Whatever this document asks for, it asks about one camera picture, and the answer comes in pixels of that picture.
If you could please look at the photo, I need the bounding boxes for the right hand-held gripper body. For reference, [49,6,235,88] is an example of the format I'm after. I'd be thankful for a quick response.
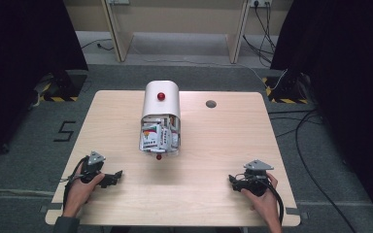
[236,158,275,197]

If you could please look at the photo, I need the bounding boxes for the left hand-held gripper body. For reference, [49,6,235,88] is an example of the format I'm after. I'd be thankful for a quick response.
[79,150,112,189]

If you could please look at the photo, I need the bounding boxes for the white storage box red knobs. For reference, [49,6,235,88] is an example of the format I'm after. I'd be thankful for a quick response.
[138,80,182,161]

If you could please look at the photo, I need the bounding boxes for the person's left hand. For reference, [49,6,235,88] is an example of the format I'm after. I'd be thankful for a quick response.
[62,163,106,218]

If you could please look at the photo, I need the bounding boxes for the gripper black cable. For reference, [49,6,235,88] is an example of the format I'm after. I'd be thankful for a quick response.
[58,155,89,212]
[236,173,286,225]

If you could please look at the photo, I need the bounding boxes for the person's right hand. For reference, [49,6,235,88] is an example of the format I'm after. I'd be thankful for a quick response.
[241,172,284,233]

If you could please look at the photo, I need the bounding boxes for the pile of white printed packets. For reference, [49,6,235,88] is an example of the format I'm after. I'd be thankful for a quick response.
[141,116,181,153]

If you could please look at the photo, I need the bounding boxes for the black curtain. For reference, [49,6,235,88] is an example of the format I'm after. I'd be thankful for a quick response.
[270,0,373,224]
[0,0,89,169]

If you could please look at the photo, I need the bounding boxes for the black floor cable with plug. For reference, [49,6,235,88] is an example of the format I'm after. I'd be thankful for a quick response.
[80,38,115,52]

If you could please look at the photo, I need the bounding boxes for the stand base yellow black tape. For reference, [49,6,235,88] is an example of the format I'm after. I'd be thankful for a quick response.
[261,71,310,105]
[33,71,88,103]

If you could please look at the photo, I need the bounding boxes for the white wall power socket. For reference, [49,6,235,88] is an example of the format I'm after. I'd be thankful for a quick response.
[250,0,273,9]

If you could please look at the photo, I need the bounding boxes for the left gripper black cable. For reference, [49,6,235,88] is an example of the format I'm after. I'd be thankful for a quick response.
[58,155,89,212]

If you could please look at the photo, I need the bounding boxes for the bundle of black floor cables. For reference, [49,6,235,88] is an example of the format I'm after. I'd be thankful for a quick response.
[242,1,278,65]

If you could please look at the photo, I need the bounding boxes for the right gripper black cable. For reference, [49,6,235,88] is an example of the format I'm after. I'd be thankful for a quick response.
[236,173,286,225]

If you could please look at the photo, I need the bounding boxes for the long black floor cable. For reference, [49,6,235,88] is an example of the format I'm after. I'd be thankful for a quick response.
[267,109,358,233]

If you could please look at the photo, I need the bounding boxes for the beige wooden desk frame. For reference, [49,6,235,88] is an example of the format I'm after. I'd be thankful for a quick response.
[100,0,251,64]

